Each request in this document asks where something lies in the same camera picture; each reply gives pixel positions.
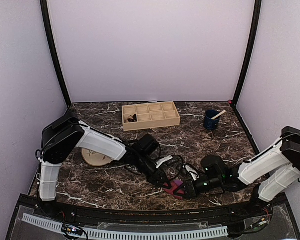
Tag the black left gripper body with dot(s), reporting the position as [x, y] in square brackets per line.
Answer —
[152, 178]

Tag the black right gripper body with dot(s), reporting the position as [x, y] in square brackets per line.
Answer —
[193, 193]

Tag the purple maroon striped sock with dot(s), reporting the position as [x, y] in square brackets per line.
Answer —
[174, 184]

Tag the brown beige argyle sock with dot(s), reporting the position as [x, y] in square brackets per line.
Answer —
[131, 119]

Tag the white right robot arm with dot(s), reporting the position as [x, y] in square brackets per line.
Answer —
[282, 159]

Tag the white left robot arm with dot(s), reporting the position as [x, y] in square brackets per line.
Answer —
[68, 132]

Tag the wooden compartment tray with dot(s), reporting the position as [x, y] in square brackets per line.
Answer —
[151, 116]

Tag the round beige plate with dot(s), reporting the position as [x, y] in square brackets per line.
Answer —
[95, 159]

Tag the blue enamel mug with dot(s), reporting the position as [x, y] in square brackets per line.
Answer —
[209, 123]

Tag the pale wooden stick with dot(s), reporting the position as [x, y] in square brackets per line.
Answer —
[219, 114]

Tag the white slotted cable duct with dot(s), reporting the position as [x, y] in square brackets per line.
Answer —
[115, 231]

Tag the black front rail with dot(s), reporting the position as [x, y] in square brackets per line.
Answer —
[89, 215]

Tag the black right frame post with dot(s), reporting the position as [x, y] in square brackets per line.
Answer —
[249, 51]

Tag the black frame post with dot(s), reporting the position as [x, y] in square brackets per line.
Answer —
[249, 51]
[53, 52]

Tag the black left frame post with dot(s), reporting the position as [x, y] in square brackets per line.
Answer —
[53, 52]

